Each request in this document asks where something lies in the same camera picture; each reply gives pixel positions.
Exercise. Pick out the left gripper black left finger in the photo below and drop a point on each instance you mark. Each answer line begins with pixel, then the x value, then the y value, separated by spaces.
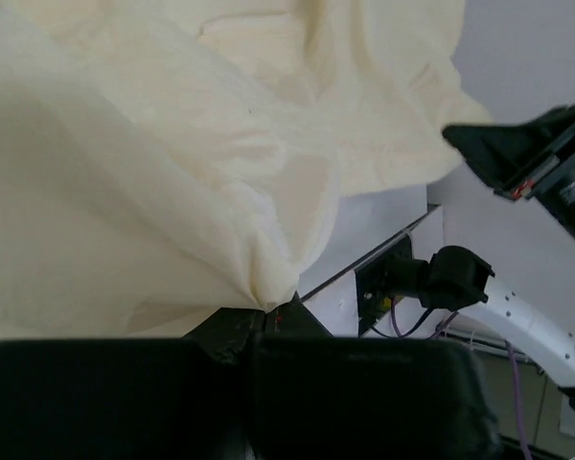
pixel 129 398

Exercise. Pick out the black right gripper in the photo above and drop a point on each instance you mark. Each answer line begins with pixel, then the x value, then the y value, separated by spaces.
pixel 532 160

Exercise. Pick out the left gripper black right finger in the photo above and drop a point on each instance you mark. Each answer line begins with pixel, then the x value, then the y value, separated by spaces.
pixel 313 395

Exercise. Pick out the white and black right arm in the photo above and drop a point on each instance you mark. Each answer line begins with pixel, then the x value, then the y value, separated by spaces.
pixel 457 280

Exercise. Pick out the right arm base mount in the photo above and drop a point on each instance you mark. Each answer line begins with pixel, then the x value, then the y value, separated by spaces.
pixel 373 301

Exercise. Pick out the cream yellow zip jacket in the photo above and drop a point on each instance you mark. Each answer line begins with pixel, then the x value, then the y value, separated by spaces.
pixel 163 159

